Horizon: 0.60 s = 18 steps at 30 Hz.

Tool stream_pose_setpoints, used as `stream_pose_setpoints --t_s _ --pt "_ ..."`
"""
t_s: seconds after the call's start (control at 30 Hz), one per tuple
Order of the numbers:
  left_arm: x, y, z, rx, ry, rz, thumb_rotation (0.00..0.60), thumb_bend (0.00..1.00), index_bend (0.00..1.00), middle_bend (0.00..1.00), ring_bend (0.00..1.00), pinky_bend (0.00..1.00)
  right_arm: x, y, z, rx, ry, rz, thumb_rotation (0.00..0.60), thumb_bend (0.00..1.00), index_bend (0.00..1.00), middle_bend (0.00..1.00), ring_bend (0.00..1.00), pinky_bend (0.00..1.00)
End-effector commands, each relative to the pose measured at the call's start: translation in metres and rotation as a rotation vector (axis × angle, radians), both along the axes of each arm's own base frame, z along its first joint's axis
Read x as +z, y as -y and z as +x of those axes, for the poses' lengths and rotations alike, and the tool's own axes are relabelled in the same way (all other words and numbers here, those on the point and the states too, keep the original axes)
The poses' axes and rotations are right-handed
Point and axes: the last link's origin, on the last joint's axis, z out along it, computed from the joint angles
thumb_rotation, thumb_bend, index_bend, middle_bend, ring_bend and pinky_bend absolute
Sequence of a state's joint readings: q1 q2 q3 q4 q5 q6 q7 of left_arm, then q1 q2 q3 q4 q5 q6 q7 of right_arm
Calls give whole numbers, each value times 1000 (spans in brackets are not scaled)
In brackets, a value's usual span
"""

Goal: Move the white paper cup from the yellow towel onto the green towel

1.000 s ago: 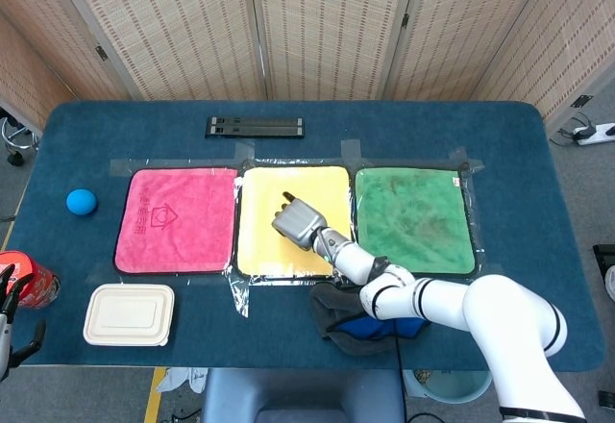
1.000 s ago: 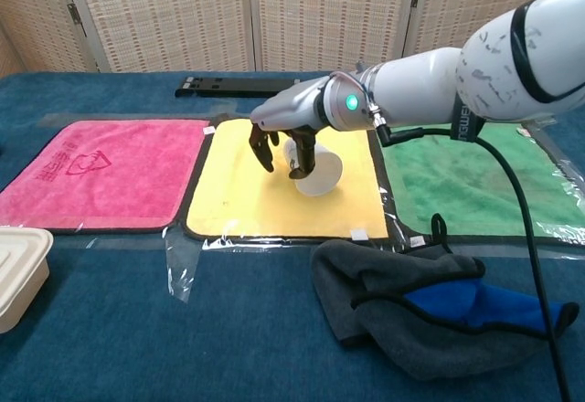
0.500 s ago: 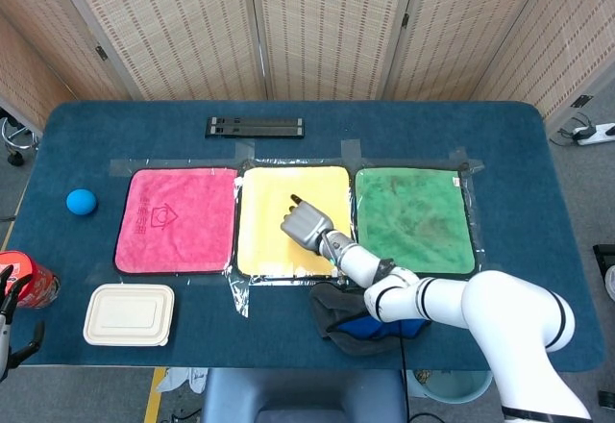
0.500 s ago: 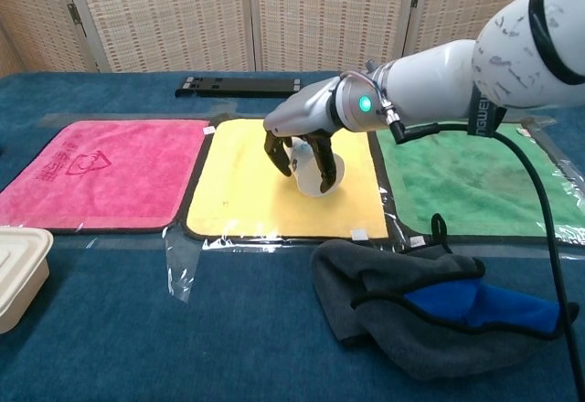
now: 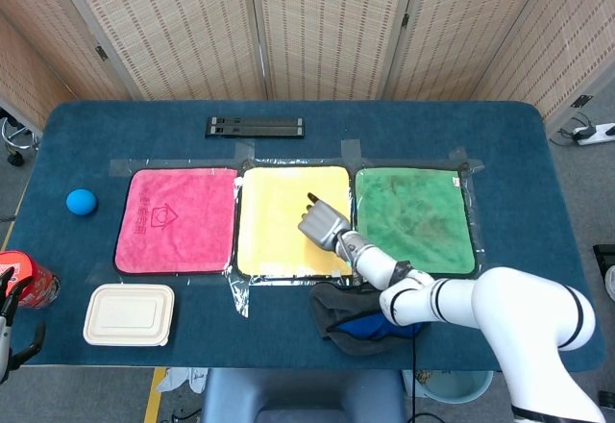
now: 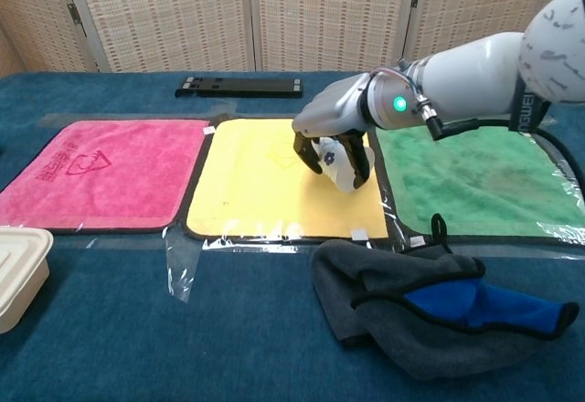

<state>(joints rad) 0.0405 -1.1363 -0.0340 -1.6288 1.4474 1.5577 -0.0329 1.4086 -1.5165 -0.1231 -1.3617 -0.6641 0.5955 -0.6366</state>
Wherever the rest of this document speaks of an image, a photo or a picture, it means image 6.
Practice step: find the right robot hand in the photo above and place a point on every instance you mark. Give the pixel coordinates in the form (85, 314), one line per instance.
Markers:
(333, 109)

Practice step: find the white paper cup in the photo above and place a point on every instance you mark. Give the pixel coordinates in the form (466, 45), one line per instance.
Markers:
(340, 169)

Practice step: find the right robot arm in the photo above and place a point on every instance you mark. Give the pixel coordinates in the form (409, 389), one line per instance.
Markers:
(503, 68)

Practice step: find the yellow towel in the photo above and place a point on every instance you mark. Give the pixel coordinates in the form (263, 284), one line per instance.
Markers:
(256, 187)

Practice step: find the green towel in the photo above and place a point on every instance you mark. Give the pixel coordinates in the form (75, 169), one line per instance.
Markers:
(466, 183)

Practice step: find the grey and blue cloth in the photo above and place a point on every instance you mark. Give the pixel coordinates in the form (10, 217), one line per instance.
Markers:
(434, 324)

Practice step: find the pink towel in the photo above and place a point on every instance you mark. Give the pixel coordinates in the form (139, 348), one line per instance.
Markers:
(100, 178)

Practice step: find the folding woven screen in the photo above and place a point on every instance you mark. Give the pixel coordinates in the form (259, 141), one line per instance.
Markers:
(228, 13)

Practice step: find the beige lunch box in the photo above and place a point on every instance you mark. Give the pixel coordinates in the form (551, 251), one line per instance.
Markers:
(18, 269)

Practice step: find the black flat bracket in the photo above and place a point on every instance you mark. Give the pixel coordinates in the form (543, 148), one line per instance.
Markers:
(247, 87)

